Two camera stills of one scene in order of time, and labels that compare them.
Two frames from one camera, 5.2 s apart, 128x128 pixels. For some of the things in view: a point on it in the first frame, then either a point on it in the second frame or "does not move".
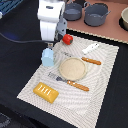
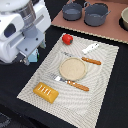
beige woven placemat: (74, 88) does not move
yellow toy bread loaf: (45, 92) does not move
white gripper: (53, 31) -> (33, 37)
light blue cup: (48, 57) -> (34, 56)
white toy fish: (89, 48) does not move
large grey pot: (95, 14) does not move
